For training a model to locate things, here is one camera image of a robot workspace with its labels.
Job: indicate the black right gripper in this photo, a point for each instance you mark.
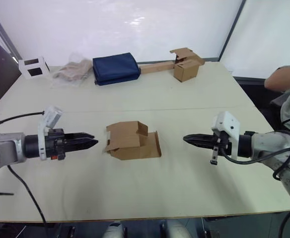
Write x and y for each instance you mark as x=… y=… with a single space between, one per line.
x=223 y=146

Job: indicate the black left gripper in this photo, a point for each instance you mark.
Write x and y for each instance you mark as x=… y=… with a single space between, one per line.
x=55 y=145

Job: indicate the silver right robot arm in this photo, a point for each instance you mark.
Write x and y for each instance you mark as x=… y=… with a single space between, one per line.
x=264 y=146

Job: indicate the person bare forearm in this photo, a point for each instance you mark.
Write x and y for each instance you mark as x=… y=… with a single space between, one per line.
x=281 y=83

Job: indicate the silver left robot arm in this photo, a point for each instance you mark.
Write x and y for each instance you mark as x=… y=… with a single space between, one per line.
x=3 y=151

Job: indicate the long brown cardboard strip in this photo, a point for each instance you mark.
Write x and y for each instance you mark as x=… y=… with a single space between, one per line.
x=157 y=67

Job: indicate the white box with black squares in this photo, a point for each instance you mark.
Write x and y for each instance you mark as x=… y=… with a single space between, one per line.
x=33 y=67

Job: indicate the crumpled open cardboard box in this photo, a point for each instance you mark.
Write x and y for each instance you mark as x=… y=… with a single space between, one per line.
x=184 y=52

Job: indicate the clear plastic bag brown contents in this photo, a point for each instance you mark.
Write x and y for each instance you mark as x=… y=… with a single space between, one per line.
x=71 y=70

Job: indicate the navy blue fabric bag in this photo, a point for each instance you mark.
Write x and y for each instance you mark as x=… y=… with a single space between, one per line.
x=115 y=69

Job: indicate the silver rounded shape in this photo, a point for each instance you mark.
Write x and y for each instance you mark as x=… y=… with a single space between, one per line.
x=114 y=230

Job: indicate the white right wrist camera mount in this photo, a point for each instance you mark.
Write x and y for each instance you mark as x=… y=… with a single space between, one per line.
x=228 y=124

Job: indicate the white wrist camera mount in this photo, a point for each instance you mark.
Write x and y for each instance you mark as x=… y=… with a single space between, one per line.
x=51 y=118
x=228 y=124

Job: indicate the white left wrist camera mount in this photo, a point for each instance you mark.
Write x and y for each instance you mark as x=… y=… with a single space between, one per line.
x=51 y=118

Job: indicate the grey metal frame post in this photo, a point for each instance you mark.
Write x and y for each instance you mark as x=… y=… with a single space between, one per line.
x=232 y=29
x=3 y=31

